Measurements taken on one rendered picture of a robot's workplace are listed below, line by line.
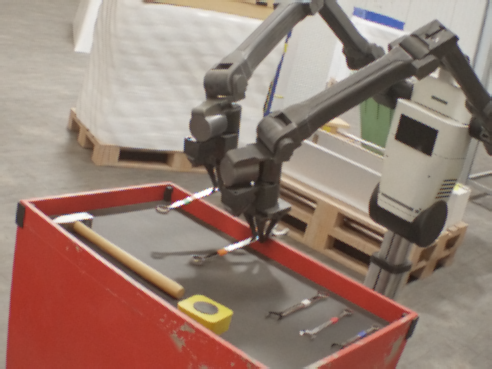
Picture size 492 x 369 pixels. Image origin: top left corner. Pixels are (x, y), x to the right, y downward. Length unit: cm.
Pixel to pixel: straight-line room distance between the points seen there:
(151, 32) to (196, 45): 32
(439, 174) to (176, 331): 108
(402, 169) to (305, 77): 376
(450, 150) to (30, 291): 120
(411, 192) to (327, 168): 233
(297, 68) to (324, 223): 184
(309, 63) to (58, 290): 455
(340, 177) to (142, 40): 146
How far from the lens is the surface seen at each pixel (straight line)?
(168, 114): 494
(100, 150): 485
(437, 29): 170
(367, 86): 160
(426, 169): 215
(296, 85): 588
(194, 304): 133
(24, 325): 167
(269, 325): 141
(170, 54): 481
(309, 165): 454
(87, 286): 145
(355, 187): 439
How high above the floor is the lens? 154
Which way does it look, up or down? 17 degrees down
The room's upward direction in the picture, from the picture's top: 14 degrees clockwise
